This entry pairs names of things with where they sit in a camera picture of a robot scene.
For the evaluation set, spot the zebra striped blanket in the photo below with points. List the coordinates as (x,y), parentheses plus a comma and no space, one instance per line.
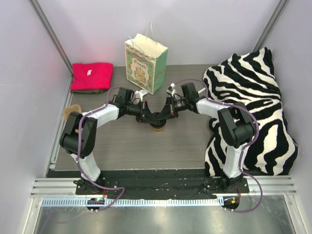
(250,79)

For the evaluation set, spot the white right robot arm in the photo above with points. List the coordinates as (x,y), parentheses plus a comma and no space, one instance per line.
(238,126)

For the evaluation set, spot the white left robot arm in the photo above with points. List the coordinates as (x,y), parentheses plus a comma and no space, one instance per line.
(79,134)

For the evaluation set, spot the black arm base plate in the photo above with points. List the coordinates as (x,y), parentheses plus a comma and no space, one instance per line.
(181,184)

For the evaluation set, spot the black plastic cup lid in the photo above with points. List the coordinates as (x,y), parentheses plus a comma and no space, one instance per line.
(160,123)

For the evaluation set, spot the printed paper gift bag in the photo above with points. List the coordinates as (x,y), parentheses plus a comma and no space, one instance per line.
(146,61)

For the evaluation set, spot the brown paper coffee cup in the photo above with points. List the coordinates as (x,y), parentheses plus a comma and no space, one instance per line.
(157,128)

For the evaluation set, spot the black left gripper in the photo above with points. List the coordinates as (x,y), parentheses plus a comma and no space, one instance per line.
(143,108)

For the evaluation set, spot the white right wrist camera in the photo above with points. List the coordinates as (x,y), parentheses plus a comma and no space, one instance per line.
(171,90)

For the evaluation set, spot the tan cloth lump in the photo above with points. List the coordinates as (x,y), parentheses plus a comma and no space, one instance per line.
(68,110)

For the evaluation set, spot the aluminium frame rail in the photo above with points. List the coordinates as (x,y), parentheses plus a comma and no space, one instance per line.
(62,192)

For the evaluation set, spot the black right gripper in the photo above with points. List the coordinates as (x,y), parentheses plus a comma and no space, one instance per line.
(171,107)

